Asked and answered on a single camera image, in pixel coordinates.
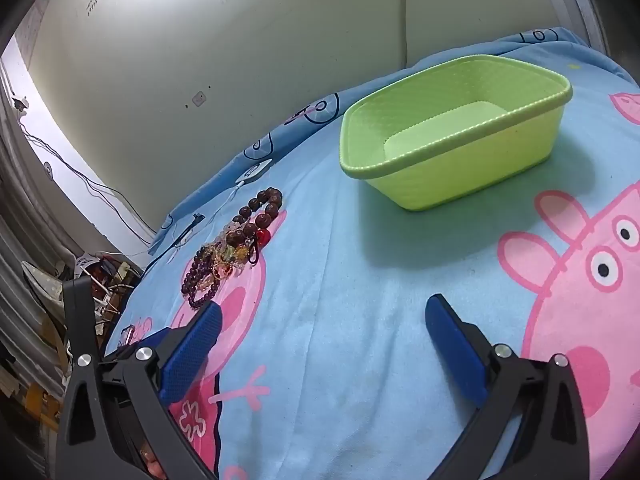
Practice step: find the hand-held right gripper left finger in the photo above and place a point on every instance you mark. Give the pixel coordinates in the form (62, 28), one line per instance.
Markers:
(192, 355)

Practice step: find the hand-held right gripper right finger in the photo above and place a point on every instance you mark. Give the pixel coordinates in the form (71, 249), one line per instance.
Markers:
(455, 350)

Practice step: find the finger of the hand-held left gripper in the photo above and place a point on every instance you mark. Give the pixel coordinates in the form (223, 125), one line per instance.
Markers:
(79, 315)

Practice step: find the green plastic basket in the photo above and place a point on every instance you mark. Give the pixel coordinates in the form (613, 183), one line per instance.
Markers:
(450, 180)

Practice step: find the person's left hand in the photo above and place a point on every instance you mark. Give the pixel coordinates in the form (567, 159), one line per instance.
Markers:
(154, 462)

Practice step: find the cartoon pig printed blanket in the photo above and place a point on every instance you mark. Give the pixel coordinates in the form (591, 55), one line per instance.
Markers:
(350, 310)

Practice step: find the white power bank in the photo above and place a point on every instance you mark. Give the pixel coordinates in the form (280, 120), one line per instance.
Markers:
(257, 171)

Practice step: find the wall switch plate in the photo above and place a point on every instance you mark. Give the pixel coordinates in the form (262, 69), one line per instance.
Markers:
(200, 98)

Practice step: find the window frame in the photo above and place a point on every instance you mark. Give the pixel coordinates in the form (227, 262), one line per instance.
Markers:
(575, 5)

